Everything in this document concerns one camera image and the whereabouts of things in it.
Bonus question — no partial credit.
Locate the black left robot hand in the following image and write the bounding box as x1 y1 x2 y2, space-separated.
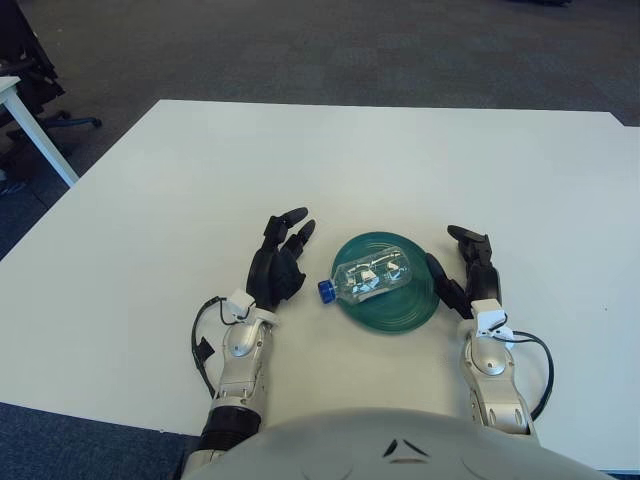
246 205 317 316

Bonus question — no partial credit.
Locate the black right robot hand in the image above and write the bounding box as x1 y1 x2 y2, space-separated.
424 224 503 321

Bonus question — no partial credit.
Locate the clear bottle with blue cap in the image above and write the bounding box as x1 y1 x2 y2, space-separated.
317 245 412 305

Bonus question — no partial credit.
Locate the green round plate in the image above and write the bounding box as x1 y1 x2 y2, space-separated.
331 230 442 335

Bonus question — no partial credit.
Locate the white right wrist connector box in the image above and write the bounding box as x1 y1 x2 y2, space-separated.
471 299 514 344

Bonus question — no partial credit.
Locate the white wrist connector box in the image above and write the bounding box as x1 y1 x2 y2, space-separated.
227 288 256 319
471 299 514 344

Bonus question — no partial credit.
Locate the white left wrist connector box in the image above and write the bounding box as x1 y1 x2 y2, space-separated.
227 288 256 319

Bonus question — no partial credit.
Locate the grey robot torso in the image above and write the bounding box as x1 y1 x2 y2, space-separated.
179 407 621 480

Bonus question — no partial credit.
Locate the white side table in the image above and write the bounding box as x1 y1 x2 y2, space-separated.
0 75 80 187

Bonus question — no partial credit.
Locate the black office chair base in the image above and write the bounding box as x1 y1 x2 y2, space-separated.
0 0 104 184

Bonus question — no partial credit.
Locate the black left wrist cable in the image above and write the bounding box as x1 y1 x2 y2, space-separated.
190 297 236 399

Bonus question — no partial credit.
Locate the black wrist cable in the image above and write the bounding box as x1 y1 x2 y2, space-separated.
504 329 555 420
190 297 236 399

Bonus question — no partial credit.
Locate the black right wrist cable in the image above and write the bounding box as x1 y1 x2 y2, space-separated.
504 329 555 420

